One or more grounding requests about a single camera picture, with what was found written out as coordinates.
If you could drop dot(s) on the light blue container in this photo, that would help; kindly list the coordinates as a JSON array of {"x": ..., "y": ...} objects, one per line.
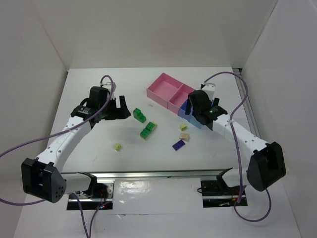
[{"x": 194, "y": 122}]

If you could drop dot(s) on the large pink container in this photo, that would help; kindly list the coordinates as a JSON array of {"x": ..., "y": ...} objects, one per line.
[{"x": 163, "y": 89}]

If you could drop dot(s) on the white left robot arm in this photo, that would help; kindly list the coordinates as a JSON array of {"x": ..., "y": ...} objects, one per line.
[{"x": 42, "y": 178}]

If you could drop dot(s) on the yellow-green small lego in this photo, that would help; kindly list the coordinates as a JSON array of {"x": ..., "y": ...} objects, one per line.
[{"x": 117, "y": 146}]

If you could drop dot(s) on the purple-blue container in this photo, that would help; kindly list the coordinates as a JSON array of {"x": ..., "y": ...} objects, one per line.
[{"x": 182, "y": 112}]

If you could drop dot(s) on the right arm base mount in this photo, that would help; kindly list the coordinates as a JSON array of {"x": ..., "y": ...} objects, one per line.
[{"x": 213, "y": 195}]

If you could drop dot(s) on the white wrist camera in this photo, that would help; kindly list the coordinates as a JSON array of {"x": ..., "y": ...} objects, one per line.
[
  {"x": 209, "y": 88},
  {"x": 111, "y": 87}
]

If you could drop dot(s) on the beige lego brick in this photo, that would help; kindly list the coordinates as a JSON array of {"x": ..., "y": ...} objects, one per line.
[{"x": 184, "y": 136}]

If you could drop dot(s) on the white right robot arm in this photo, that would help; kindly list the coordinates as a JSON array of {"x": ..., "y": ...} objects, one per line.
[{"x": 265, "y": 160}]

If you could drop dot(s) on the yellow-green sloped lego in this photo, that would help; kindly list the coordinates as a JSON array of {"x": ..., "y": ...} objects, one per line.
[{"x": 183, "y": 127}]

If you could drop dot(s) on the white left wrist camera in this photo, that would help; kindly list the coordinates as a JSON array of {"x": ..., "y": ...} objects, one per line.
[{"x": 111, "y": 87}]

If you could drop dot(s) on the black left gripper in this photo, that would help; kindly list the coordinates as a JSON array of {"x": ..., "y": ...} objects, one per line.
[{"x": 117, "y": 112}]

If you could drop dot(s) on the dark purple lego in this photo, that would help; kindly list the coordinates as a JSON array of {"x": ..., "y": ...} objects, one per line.
[{"x": 178, "y": 145}]

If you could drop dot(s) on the aluminium front rail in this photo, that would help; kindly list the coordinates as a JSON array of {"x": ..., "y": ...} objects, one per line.
[{"x": 145, "y": 175}]

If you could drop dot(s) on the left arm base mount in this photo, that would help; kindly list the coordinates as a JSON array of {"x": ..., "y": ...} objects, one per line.
[{"x": 102, "y": 197}]

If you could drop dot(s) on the green stepped lego brick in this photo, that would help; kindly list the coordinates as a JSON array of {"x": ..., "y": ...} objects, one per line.
[{"x": 138, "y": 115}]

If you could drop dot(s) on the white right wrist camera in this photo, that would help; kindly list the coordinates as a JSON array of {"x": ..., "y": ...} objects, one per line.
[{"x": 209, "y": 88}]

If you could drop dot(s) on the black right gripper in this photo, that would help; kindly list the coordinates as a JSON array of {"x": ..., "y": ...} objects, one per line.
[{"x": 189, "y": 109}]

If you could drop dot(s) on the green and yellow lego stack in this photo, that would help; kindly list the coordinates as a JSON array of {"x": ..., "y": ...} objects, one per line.
[{"x": 146, "y": 132}]

